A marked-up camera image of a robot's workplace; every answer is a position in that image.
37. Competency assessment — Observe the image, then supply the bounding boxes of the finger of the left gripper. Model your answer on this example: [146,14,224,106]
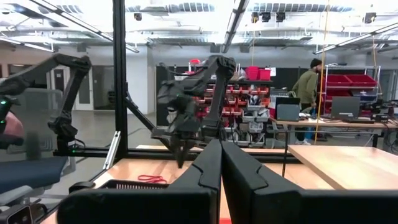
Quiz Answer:
[172,139,185,169]
[182,139,192,163]

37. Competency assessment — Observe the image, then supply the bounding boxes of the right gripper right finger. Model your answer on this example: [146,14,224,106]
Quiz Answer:
[221,141,398,224]

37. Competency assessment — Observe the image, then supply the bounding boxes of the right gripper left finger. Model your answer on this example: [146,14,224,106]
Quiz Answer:
[57,139,223,224]

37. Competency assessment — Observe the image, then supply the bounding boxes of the red rubber band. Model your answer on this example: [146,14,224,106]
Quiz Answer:
[137,174,168,185]

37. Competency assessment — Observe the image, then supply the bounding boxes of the black slotted plastic basket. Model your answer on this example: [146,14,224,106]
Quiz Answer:
[99,179,170,191]

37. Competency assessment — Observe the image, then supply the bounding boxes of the blue office chair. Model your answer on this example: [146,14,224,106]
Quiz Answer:
[0,88,69,215]

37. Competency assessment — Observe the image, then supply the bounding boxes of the rack of small parts bins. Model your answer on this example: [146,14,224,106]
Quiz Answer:
[183,58,274,147]

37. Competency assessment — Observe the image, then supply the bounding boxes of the small red storage bin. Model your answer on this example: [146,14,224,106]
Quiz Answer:
[245,65,259,81]
[257,68,272,81]

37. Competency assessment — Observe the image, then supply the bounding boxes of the grey laptop computer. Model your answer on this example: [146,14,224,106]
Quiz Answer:
[275,96,301,122]
[330,95,361,121]

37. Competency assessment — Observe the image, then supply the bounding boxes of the wooden shelf riser black legs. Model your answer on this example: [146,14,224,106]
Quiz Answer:
[281,130,398,191]

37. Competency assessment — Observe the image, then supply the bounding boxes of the long wooden workbench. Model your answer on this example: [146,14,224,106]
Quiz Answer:
[270,116,398,147]

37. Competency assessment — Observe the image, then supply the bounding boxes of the person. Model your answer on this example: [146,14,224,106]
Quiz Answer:
[292,58,323,146]

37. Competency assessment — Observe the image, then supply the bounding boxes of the large red storage bin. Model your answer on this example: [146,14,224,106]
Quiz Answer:
[345,73,377,88]
[325,73,354,87]

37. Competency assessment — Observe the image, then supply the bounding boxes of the black aluminium table frame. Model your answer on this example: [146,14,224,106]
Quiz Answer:
[52,0,301,187]

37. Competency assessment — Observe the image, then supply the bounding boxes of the yellow hanging cable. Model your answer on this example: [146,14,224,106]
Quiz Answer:
[313,0,330,144]

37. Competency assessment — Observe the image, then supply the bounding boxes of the metal wire shelving rack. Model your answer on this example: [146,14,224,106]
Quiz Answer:
[323,64,382,118]

